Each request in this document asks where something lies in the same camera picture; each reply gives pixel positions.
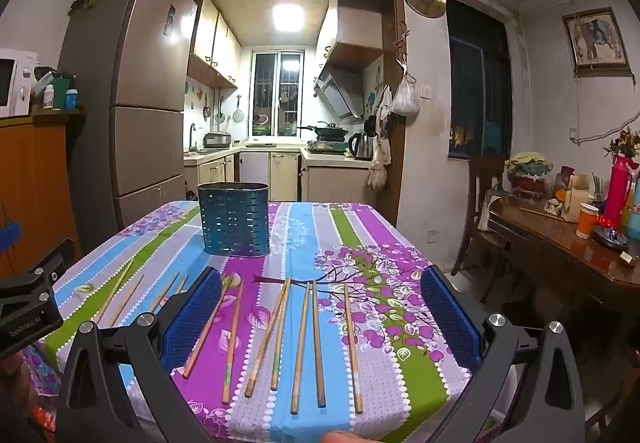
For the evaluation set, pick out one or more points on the white microwave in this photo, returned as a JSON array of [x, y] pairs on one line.
[[15, 83]]

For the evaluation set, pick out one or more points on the hanging cloth bags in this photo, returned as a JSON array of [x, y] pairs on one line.
[[380, 168]]

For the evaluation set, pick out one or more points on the hanging white plastic bag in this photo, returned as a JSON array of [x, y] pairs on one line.
[[406, 98]]

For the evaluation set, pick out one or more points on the grey refrigerator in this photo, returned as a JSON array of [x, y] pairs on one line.
[[145, 98]]

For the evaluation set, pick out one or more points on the orange paper cup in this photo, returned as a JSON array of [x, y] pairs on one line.
[[586, 222]]

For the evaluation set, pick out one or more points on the silver countertop cooker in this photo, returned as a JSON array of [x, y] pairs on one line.
[[217, 140]]

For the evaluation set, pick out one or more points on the dark curtained window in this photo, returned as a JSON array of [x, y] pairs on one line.
[[477, 83]]

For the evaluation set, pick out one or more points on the framed elephant picture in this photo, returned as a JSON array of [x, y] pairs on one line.
[[596, 39]]

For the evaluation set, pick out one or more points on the barred kitchen window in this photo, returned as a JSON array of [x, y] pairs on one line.
[[277, 93]]

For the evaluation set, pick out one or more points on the dark ashtray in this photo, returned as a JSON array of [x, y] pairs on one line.
[[611, 239]]

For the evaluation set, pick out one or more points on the green box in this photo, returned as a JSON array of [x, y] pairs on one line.
[[61, 90]]

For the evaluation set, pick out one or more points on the person's right hand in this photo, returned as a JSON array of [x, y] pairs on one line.
[[341, 438]]

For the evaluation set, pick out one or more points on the dark wooden chair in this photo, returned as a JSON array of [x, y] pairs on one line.
[[482, 173]]

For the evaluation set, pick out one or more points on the black wok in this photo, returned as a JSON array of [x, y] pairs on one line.
[[327, 129]]

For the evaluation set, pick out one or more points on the flower basket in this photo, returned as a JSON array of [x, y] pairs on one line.
[[529, 173]]

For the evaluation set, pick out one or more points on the glossy wooden side table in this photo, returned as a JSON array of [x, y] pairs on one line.
[[550, 243]]

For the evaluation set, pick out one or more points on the dried flower bouquet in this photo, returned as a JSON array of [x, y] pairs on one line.
[[624, 143]]

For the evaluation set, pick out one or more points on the orange wooden cabinet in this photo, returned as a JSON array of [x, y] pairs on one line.
[[30, 183]]

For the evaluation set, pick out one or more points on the kitchen faucet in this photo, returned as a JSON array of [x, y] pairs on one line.
[[192, 135]]

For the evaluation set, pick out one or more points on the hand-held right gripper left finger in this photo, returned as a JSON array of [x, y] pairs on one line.
[[192, 318]]

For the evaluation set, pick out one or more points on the cream wall cabinets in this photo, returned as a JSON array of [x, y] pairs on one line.
[[212, 48]]

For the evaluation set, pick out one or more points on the white sack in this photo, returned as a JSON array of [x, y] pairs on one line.
[[490, 210]]

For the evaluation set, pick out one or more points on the steel range hood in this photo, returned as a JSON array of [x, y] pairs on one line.
[[337, 93]]

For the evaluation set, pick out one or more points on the white pill bottle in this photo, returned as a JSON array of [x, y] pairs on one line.
[[48, 98]]

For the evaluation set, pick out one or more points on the set of wooden chopsticks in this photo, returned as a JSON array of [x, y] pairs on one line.
[[301, 348]]

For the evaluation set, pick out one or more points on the cream base kitchen cabinets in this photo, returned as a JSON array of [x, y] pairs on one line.
[[285, 173]]

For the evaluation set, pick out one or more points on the steel electric kettle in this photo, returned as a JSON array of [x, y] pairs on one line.
[[361, 148]]

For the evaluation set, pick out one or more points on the blue perforated utensil holder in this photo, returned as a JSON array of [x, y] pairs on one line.
[[234, 223]]

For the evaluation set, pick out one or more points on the floral striped tablecloth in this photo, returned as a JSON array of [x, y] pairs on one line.
[[310, 243]]

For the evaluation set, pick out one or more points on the red thermos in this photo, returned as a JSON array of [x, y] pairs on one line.
[[617, 193]]

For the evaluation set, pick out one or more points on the square ceiling light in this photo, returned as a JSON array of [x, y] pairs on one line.
[[288, 18]]

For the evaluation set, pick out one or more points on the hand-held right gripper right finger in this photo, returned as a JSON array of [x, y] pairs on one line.
[[450, 318]]

